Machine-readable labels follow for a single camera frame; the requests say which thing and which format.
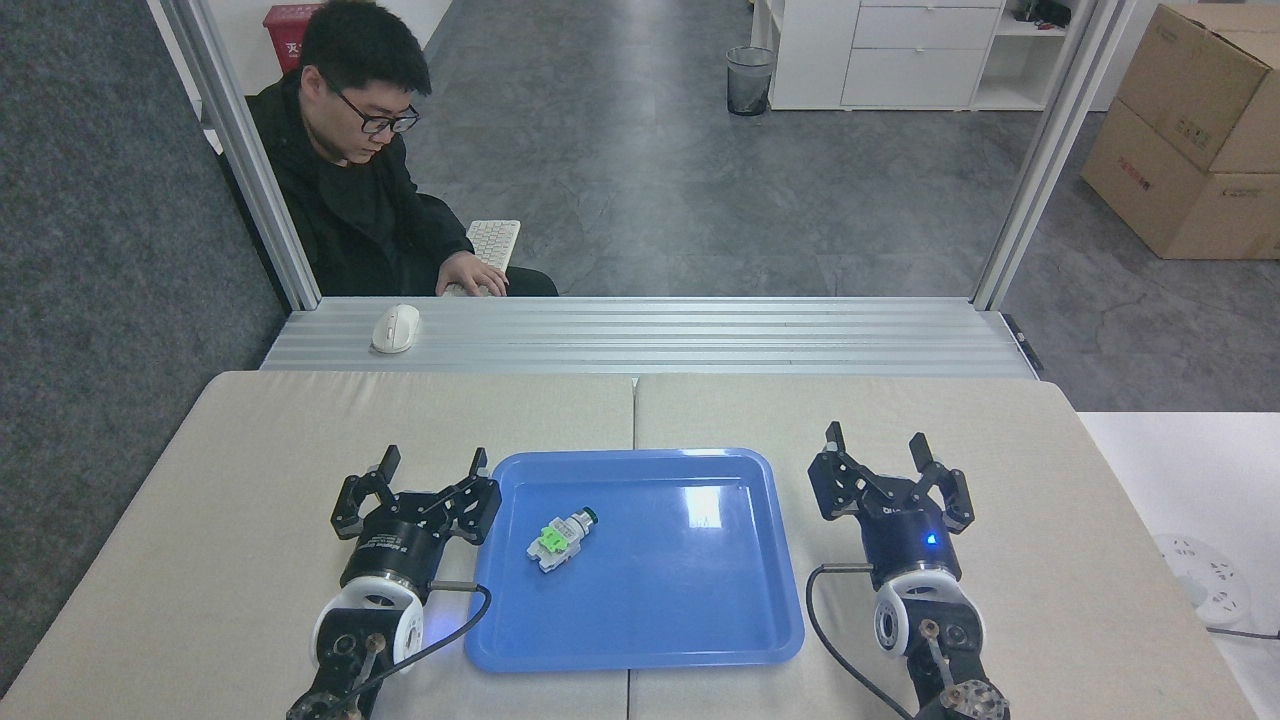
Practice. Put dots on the beige table mat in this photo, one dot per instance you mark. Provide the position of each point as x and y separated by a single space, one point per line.
1040 480
200 450

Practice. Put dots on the black end bracket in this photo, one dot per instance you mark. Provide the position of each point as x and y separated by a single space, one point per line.
1024 343

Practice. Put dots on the person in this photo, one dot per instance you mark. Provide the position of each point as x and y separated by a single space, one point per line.
350 210

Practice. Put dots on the black items on shelf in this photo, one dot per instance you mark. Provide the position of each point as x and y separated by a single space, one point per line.
1045 12

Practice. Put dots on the round white power socket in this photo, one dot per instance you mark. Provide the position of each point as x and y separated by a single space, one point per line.
1205 582

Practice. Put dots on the silver aluminium rail bed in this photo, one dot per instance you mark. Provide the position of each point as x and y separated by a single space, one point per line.
680 338

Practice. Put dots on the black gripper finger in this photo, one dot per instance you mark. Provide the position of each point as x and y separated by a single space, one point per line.
952 500
478 505
352 500
838 485

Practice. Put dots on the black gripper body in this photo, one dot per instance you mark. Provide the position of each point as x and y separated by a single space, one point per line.
395 555
910 550

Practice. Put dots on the blue plastic tray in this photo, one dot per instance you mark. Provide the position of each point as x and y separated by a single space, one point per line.
680 590

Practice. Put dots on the silver aluminium post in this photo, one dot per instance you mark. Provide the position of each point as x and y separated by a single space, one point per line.
250 160
1045 160

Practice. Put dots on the grey mesh waste bin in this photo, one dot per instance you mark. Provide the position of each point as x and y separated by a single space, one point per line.
749 82

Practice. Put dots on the red bin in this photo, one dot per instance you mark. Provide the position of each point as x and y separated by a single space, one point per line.
285 35

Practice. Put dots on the green and white switch part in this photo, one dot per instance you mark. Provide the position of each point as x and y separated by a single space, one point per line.
557 542

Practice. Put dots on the large brown cardboard box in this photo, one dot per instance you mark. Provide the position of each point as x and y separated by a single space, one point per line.
1160 195

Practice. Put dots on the small brown cardboard box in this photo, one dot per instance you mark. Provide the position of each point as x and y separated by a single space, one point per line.
1205 85

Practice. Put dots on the white drawer cabinet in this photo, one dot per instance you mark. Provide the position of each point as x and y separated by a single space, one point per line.
900 55

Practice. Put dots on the white side table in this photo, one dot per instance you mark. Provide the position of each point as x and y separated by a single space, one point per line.
1190 470

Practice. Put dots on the person's right hand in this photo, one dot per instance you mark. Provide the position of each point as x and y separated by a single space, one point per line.
470 276

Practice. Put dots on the white keyboard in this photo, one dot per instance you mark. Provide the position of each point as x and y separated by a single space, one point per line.
495 243

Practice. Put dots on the white computer mouse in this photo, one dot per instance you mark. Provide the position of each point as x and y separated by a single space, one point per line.
396 329

